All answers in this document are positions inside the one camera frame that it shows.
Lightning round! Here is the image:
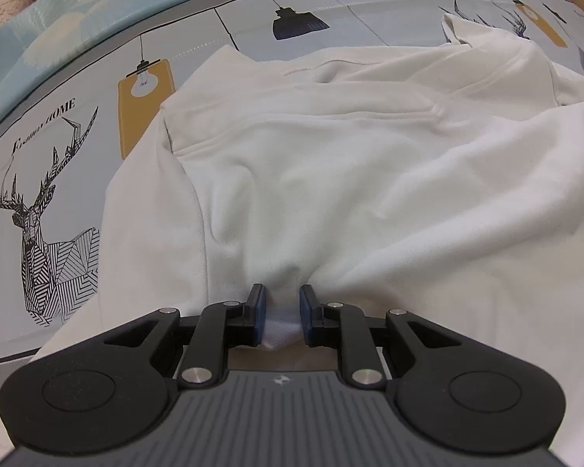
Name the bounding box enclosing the white garment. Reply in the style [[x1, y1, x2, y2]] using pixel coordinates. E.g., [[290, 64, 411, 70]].
[[0, 12, 584, 467]]

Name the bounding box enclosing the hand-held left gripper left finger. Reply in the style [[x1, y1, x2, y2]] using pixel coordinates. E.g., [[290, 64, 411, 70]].
[[91, 283, 268, 391]]

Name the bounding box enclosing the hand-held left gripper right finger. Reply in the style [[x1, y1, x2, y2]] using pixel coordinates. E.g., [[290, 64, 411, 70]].
[[298, 284, 474, 391]]

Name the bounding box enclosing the printed grey bed sheet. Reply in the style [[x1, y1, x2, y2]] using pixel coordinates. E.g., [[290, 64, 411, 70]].
[[0, 0, 584, 365]]

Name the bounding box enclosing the light blue quilt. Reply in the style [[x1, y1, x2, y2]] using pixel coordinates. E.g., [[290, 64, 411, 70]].
[[0, 0, 560, 125]]

